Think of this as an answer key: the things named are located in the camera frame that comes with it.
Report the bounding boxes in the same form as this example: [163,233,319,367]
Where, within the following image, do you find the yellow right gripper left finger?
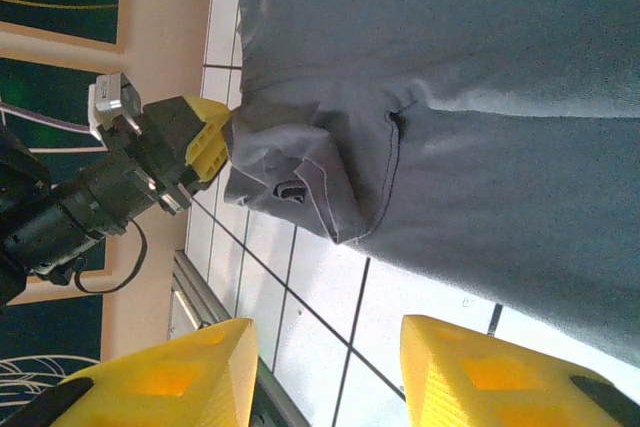
[9,317,259,427]

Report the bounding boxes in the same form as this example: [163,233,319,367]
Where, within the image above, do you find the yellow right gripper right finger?
[401,315,640,427]

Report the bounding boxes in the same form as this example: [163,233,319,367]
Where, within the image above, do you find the grey t-shirt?
[223,0,640,373]

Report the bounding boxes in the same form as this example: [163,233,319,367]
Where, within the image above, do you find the black cable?
[73,219,149,296]

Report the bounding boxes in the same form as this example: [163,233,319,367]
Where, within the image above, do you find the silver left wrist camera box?
[88,71,145,142]

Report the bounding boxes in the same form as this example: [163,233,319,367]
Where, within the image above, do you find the aluminium table frame rail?
[167,249,311,427]

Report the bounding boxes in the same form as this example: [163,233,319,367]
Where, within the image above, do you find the white cable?
[0,101,96,137]

